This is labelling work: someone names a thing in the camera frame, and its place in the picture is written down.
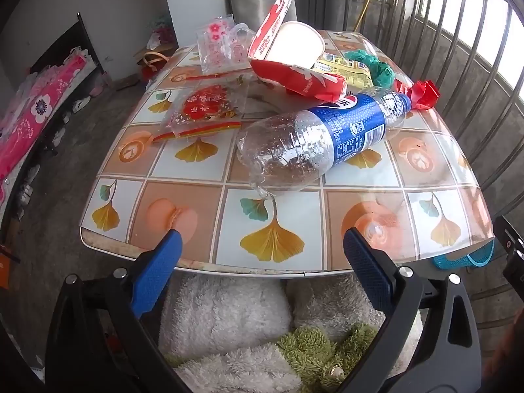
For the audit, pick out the black board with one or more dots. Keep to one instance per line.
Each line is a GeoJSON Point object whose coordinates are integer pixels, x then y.
{"type": "Point", "coordinates": [84, 35]}

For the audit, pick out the metal railing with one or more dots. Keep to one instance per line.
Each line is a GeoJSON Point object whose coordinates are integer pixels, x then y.
{"type": "Point", "coordinates": [470, 28]}

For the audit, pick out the woven straw bag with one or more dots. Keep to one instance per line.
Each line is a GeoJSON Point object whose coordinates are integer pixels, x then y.
{"type": "Point", "coordinates": [154, 60]}

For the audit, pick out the translucent red candy wrapper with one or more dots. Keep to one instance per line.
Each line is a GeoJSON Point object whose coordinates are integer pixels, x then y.
{"type": "Point", "coordinates": [423, 94]}

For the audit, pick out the green plush toy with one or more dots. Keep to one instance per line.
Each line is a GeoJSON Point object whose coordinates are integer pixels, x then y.
{"type": "Point", "coordinates": [319, 352]}

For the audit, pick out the leaf and coffee patterned tablecloth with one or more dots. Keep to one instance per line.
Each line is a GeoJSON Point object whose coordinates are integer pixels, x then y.
{"type": "Point", "coordinates": [192, 196]}

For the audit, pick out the clear bag red gold print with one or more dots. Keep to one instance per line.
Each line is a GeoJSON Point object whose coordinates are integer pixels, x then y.
{"type": "Point", "coordinates": [200, 108]}

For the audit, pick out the green plastic bag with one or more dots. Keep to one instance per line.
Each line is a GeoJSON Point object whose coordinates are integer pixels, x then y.
{"type": "Point", "coordinates": [378, 67]}

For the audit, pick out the clear plastic bottle blue label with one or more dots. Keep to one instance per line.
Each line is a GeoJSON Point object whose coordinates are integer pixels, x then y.
{"type": "Point", "coordinates": [327, 139]}

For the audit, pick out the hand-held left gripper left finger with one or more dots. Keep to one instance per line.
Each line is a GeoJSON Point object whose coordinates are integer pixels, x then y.
{"type": "Point", "coordinates": [157, 272]}

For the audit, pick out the orange box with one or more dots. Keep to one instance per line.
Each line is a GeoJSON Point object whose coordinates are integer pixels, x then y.
{"type": "Point", "coordinates": [6, 268]}

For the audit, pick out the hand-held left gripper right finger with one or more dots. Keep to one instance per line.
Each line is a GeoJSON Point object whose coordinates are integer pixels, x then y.
{"type": "Point", "coordinates": [368, 272]}

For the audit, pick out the row of white shoes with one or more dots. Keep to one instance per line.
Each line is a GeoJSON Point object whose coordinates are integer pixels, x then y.
{"type": "Point", "coordinates": [59, 133]}

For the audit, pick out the clear bag pink flower print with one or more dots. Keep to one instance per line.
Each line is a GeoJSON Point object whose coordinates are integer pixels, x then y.
{"type": "Point", "coordinates": [219, 45]}

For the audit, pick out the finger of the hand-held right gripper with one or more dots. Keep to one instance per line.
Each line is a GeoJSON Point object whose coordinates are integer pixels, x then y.
{"type": "Point", "coordinates": [509, 237]}

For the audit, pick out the large red snack wrapper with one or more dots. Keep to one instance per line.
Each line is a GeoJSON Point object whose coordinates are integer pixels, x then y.
{"type": "Point", "coordinates": [303, 80]}

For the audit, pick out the blue plastic basket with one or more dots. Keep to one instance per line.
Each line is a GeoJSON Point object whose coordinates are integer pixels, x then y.
{"type": "Point", "coordinates": [462, 258]}

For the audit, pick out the white paper noodle cup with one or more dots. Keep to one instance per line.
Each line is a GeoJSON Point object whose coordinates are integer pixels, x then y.
{"type": "Point", "coordinates": [292, 43]}

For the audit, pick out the yellow snack packet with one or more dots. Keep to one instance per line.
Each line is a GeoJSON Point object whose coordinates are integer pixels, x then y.
{"type": "Point", "coordinates": [344, 67]}

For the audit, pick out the pink floral blanket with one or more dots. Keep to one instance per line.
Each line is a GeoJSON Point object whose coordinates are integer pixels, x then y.
{"type": "Point", "coordinates": [37, 110]}

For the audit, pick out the flower bouquet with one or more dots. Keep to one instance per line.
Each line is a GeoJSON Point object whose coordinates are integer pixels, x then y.
{"type": "Point", "coordinates": [161, 32]}

